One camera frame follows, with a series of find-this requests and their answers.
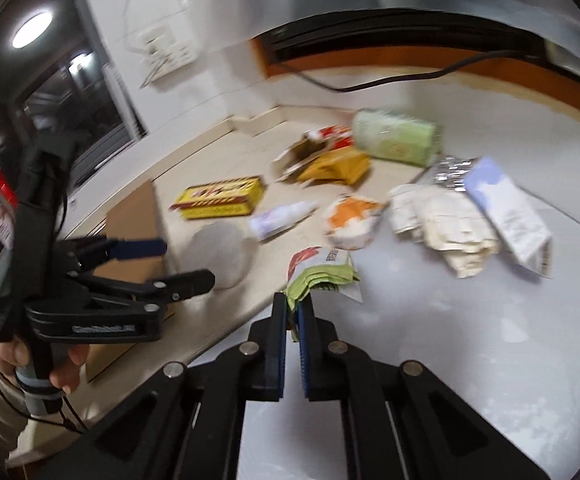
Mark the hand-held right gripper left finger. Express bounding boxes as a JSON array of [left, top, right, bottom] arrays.
[[34, 291, 291, 480]]

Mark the black power cable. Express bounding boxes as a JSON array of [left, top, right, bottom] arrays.
[[290, 49, 547, 94]]

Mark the pale green canister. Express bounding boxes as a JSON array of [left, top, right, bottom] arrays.
[[352, 108, 444, 169]]

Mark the green red snack packet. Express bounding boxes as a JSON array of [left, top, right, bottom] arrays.
[[284, 246, 365, 311]]

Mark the silver foil packet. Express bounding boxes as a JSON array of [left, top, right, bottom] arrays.
[[421, 156, 479, 194]]

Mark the white wall switch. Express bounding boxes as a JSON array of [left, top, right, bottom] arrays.
[[134, 27, 177, 52]]

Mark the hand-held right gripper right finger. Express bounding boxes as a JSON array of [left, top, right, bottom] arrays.
[[297, 295, 552, 480]]

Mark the yellow red spice box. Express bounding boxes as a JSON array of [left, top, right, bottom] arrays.
[[170, 175, 265, 222]]

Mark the white round disc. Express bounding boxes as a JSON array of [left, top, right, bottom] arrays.
[[182, 222, 259, 291]]

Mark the person's left hand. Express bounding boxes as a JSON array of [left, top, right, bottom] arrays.
[[0, 336, 89, 396]]

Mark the crumpled white paper bag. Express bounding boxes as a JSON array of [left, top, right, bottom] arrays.
[[389, 183, 501, 280]]

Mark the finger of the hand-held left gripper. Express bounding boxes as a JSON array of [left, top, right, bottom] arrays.
[[56, 236, 169, 274], [72, 268, 217, 312]]

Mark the white power strip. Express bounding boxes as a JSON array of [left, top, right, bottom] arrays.
[[142, 42, 197, 70]]

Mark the window with grey frame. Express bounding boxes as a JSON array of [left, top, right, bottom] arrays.
[[0, 0, 149, 283]]

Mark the brown white paper carton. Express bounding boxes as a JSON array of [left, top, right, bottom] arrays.
[[270, 132, 331, 184]]

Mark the orange white food wrapper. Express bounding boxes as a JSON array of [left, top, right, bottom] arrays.
[[322, 193, 385, 251]]

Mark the brown cardboard sheet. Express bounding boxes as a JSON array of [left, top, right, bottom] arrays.
[[86, 180, 179, 384]]

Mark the orange wooden frame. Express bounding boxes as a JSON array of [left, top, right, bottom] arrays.
[[257, 7, 580, 131]]

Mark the red bottle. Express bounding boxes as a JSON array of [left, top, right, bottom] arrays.
[[0, 169, 20, 211]]

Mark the yellow snack bag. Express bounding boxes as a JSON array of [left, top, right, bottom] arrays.
[[297, 148, 373, 187]]

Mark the small white plastic bottle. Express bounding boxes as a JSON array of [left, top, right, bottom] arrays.
[[248, 200, 319, 242]]

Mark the white blue paper bag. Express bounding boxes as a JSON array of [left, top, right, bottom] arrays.
[[464, 156, 555, 281]]

